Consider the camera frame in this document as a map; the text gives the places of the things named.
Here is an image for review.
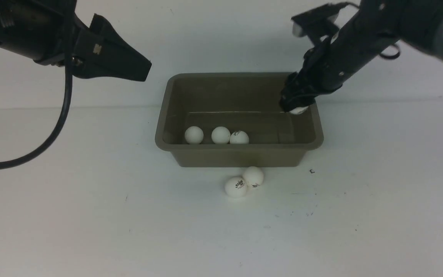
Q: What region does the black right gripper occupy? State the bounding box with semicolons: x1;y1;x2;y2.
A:
279;37;345;113

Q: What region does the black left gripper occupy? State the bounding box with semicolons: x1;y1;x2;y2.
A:
33;11;152;82

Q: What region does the tan plastic rectangular bin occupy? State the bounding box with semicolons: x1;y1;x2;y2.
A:
155;72;324;168

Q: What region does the white plain table-tennis ball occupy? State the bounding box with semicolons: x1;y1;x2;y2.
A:
184;126;204;144

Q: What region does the white ball with logo front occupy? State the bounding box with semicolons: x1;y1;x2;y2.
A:
224;176;248;199

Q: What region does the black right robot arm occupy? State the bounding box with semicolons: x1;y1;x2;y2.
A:
279;0;443;114

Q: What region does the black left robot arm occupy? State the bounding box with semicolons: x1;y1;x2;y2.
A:
0;0;152;82

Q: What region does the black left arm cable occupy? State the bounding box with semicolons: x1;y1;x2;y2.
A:
0;23;77;170

